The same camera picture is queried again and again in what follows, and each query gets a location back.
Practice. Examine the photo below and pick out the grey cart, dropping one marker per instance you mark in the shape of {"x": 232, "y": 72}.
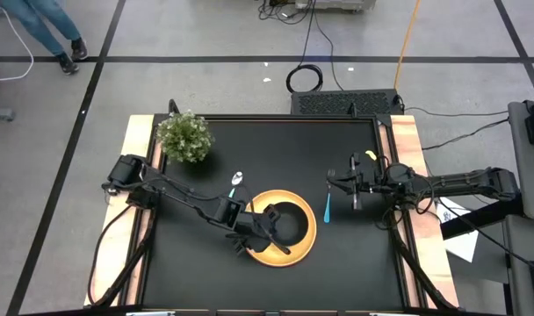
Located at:
{"x": 526, "y": 184}

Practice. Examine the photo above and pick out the green potted plant black pot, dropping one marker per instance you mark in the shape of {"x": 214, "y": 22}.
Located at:
{"x": 183, "y": 136}

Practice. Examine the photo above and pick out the white paper sheet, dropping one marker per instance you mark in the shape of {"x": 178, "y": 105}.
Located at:
{"x": 462, "y": 246}

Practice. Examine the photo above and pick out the black perforated computer case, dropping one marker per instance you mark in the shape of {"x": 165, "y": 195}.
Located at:
{"x": 337, "y": 102}

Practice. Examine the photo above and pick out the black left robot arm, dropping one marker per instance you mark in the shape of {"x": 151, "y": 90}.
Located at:
{"x": 126, "y": 171}

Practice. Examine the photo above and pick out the dark grey ceramic bowl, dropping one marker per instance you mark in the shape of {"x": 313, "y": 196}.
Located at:
{"x": 295, "y": 224}

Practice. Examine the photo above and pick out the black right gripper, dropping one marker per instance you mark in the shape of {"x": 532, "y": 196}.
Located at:
{"x": 368, "y": 182}

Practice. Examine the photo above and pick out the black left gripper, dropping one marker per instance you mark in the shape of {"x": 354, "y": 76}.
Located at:
{"x": 254, "y": 228}

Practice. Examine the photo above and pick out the grey equipment base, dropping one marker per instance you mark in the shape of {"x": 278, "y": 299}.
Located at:
{"x": 333, "y": 4}

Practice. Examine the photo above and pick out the yellow ceramic plate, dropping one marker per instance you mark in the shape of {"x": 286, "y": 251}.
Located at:
{"x": 293, "y": 258}

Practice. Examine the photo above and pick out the wooden side board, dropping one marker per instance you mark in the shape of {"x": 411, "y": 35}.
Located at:
{"x": 135, "y": 131}
{"x": 407, "y": 136}

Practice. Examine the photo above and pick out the black support beam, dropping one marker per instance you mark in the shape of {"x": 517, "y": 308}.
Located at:
{"x": 482, "y": 217}

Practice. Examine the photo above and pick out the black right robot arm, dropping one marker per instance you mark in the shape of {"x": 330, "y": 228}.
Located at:
{"x": 469, "y": 182}

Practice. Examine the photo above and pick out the person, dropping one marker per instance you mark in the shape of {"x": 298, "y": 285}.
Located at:
{"x": 36, "y": 26}

